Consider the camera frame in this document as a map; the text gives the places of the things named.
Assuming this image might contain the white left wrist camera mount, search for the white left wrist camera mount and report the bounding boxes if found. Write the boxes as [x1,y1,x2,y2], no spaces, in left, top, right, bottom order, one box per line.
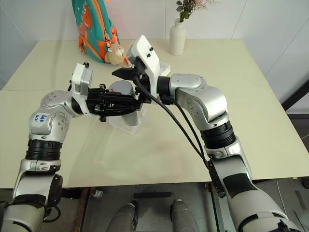
[68,62,94,115]

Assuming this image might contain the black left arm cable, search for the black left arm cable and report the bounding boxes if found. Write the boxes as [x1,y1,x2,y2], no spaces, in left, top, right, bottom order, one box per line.
[43,204,62,222]

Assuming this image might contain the white ceramic vase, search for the white ceramic vase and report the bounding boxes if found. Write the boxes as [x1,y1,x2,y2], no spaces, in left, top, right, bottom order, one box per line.
[169,18,186,57]

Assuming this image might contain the black flat bar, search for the black flat bar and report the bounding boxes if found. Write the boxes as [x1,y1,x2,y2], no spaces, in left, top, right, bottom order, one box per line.
[133,191,173,200]

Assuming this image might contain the small white box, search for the small white box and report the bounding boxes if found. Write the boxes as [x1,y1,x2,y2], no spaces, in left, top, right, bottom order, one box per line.
[158,60,172,76]

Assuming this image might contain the dark brown furniture piece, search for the dark brown furniture piece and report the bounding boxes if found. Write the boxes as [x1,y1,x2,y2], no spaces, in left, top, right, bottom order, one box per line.
[281,78,309,140]

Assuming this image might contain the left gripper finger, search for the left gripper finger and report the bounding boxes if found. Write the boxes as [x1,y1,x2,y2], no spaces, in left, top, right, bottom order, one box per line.
[105,101,144,114]
[105,93,139,102]

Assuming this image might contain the teal dinosaur backpack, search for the teal dinosaur backpack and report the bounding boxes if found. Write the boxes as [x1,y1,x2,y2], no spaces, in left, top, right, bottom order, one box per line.
[71,0,122,64]

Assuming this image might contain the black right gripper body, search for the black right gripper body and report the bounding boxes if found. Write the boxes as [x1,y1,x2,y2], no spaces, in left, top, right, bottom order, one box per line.
[131,67,155,104]

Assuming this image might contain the grey jar lid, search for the grey jar lid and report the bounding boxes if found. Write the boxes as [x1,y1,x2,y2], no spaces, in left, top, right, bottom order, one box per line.
[108,80,135,96]

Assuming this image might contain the clear plastic jar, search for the clear plastic jar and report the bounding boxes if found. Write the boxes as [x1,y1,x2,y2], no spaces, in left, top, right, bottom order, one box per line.
[110,93,142,127]

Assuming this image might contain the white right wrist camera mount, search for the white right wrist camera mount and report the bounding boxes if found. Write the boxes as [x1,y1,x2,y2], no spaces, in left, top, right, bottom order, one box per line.
[126,34,161,94]

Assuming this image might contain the brown plush toy pendant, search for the brown plush toy pendant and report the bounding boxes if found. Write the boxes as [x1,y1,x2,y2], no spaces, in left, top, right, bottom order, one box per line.
[105,43,128,66]

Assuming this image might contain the dried flower bouquet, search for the dried flower bouquet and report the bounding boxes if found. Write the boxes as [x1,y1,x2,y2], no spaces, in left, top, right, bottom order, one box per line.
[175,0,221,24]

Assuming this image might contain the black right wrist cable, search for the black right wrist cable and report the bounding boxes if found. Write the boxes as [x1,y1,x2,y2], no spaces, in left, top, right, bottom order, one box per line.
[132,57,213,170]
[161,94,213,167]

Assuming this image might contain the clear plastic box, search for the clear plastic box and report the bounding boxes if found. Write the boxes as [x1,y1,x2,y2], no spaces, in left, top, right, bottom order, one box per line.
[106,106,149,135]

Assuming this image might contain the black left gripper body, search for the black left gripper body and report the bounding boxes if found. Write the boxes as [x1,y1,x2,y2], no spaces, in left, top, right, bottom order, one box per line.
[86,83,109,123]

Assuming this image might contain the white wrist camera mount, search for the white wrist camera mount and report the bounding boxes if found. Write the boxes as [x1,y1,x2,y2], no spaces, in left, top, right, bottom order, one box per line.
[68,62,94,115]
[126,34,161,94]

